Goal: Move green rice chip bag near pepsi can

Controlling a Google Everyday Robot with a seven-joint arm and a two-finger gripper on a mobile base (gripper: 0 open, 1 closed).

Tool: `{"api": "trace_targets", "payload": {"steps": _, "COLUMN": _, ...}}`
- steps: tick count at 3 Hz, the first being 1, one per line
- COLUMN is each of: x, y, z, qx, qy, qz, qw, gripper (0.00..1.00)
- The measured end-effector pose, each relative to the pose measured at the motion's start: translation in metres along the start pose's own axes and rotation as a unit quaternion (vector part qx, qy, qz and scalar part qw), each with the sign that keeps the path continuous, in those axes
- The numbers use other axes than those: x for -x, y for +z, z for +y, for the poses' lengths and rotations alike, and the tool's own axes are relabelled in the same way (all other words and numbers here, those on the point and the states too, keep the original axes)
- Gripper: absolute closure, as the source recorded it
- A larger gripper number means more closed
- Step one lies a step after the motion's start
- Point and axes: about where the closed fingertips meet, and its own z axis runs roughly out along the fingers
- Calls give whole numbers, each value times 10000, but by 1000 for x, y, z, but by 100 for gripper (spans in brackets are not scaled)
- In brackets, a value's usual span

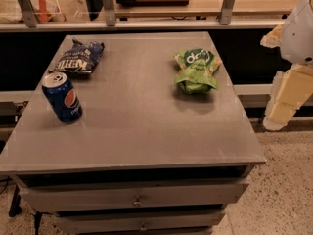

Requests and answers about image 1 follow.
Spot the green rice chip bag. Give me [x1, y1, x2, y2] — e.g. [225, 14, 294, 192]
[173, 48, 222, 94]

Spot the top grey drawer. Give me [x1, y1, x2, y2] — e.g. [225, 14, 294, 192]
[20, 178, 249, 212]

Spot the grey drawer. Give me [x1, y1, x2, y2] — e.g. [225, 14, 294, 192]
[56, 209, 225, 234]
[20, 178, 249, 212]

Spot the blue pepsi can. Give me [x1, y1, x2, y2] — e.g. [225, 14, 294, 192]
[42, 72, 82, 123]

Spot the blue kettle chip bag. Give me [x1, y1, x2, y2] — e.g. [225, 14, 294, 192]
[49, 38, 105, 75]

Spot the metal drawer knob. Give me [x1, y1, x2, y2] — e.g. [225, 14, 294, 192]
[139, 222, 148, 232]
[132, 196, 143, 207]

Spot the orange white bag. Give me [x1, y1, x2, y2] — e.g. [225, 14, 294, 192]
[0, 0, 67, 24]

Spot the metal shelf rail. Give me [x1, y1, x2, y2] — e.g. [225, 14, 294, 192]
[0, 19, 284, 33]

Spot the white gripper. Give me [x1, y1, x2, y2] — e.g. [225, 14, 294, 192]
[260, 0, 313, 131]

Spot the grey drawer cabinet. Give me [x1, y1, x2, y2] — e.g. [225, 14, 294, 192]
[0, 32, 265, 235]

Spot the lower metal drawer knob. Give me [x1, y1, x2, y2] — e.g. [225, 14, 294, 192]
[139, 222, 148, 232]

